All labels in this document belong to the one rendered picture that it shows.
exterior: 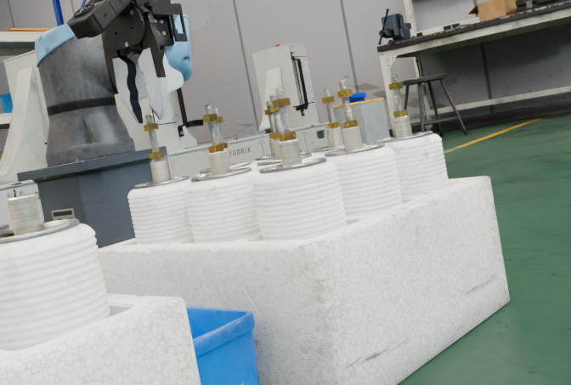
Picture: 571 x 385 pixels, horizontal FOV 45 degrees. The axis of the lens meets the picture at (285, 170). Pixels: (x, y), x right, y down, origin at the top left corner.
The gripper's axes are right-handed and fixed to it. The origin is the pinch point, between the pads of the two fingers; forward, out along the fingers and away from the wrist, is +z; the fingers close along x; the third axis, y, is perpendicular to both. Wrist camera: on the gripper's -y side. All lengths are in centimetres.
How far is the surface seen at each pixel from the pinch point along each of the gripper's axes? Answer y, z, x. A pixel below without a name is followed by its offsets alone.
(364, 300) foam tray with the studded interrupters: -4.8, 24.3, -30.8
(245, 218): -3.1, 15.0, -15.8
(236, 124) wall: 504, -4, 379
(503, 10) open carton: 450, -48, 78
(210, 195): -5.4, 11.4, -13.2
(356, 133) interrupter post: 8.7, 7.5, -25.9
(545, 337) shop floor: 14, 35, -43
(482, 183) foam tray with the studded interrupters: 24.8, 17.5, -34.7
